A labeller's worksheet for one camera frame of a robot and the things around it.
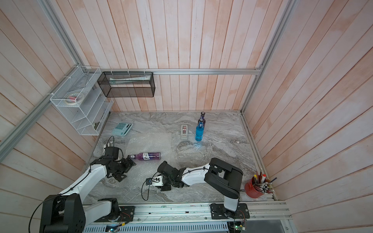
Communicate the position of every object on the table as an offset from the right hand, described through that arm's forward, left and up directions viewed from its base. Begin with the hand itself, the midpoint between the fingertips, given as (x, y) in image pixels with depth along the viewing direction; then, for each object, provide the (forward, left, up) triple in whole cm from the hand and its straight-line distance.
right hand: (157, 180), depth 85 cm
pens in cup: (-3, -57, +8) cm, 58 cm away
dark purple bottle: (+36, -28, +18) cm, 49 cm away
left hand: (+5, +15, +3) cm, 17 cm away
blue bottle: (+31, -26, +8) cm, 41 cm away
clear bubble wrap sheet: (-3, +12, +2) cm, 13 cm away
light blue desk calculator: (+37, +31, +3) cm, 48 cm away
